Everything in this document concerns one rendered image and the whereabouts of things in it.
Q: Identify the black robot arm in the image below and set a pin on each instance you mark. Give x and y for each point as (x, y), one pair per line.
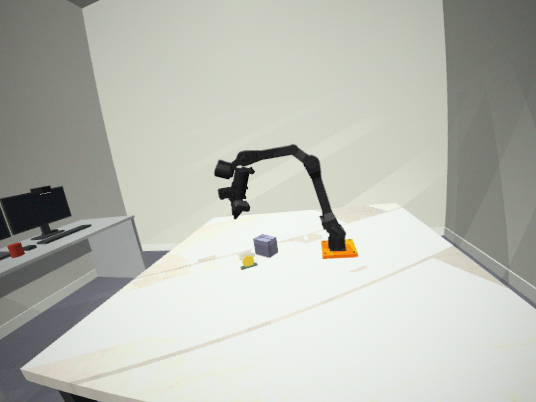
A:
(224, 169)

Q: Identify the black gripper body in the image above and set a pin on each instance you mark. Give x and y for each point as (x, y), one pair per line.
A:
(238, 203)

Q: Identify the gold coin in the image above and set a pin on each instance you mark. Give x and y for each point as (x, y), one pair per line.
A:
(247, 261)

